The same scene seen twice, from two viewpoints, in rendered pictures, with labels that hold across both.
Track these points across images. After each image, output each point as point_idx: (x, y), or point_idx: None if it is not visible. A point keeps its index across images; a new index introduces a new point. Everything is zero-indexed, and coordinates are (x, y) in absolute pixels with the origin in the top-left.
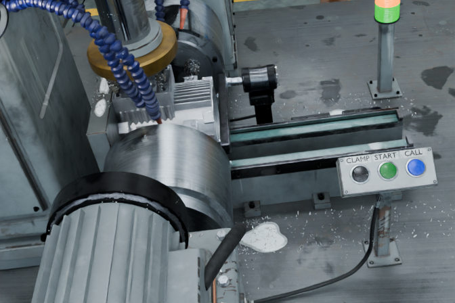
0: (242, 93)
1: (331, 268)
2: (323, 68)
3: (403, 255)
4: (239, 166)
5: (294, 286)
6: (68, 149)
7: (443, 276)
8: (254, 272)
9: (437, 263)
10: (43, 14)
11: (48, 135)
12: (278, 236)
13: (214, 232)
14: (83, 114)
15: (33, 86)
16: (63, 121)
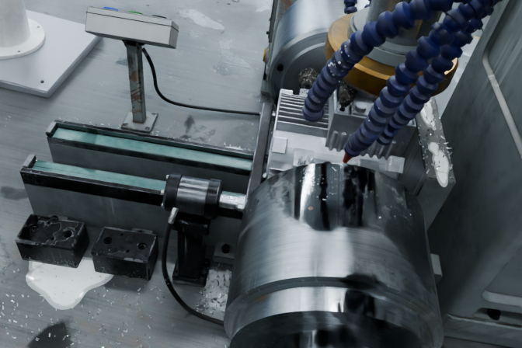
0: None
1: (187, 122)
2: None
3: (123, 115)
4: (250, 153)
5: (222, 118)
6: (456, 140)
7: (106, 95)
8: (252, 135)
9: (102, 103)
10: None
11: (471, 75)
12: None
13: None
14: (465, 227)
15: (507, 44)
16: (472, 131)
